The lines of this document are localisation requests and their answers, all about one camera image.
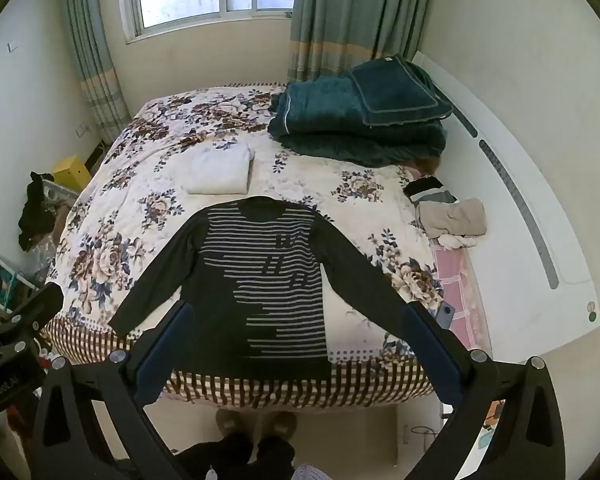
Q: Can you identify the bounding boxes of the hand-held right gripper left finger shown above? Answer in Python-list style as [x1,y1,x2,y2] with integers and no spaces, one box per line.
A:
[30,301,196,480]

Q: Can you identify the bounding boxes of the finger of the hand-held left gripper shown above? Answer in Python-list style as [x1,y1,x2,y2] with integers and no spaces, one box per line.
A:
[0,282,65,343]

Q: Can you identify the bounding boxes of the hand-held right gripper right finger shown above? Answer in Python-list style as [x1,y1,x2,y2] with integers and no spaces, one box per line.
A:
[401,302,567,480]

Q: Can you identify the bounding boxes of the dark striped long-sleeve shirt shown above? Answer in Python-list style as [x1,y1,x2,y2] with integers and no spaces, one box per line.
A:
[107,196,431,381]

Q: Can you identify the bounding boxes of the blue smartphone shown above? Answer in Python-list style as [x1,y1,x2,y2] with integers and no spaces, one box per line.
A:
[434,302,456,331]

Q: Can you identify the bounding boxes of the green white storage rack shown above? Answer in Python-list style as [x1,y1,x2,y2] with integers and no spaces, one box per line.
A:
[0,245,41,321]

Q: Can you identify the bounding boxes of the pink bed sheet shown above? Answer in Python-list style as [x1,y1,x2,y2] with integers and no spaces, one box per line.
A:
[430,237,491,351]

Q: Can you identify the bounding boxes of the black cloth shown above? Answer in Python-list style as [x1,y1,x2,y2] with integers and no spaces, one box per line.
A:
[17,171,56,253]

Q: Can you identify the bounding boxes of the person's left slipper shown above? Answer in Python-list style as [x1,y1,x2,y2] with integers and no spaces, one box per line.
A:
[216,409,253,448]

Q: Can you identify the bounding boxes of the person's slipper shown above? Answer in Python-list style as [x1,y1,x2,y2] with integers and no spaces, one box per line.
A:
[257,411,297,448]
[216,409,253,448]

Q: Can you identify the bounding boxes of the small white cloth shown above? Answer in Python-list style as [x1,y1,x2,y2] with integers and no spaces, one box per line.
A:
[439,232,478,251]

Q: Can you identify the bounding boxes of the person's dark trousers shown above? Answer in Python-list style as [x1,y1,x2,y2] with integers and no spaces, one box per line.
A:
[177,432,297,480]

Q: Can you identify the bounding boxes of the yellow box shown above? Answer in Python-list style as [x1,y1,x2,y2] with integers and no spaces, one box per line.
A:
[51,155,92,192]

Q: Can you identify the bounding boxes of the person's right slipper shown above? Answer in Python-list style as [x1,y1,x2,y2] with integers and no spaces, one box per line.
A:
[257,411,297,448]

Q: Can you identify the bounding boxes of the beige garment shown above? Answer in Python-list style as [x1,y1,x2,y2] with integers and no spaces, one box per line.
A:
[417,197,488,240]

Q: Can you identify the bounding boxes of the white headboard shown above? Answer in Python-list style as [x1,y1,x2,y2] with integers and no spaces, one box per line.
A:
[410,51,600,361]

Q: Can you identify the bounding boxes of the black white striped garment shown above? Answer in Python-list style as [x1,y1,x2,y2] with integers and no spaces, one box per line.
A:
[404,176,461,206]

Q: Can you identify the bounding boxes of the floral bed blanket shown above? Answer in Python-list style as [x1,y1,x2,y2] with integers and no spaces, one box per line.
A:
[40,85,443,408]

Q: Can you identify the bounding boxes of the folded white garment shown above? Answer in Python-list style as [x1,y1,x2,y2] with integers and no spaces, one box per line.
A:
[181,144,256,196]

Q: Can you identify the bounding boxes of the folded teal quilt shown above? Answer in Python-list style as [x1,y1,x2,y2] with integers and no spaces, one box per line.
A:
[267,76,448,167]

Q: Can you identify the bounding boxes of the narrow green curtain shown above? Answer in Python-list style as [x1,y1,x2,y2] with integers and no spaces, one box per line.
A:
[60,0,131,146]

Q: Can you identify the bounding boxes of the teal pillow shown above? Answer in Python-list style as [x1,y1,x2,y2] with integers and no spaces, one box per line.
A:
[350,55,455,127]

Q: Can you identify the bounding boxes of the wide green curtain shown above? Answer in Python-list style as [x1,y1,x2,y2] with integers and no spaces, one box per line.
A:
[285,0,436,88]

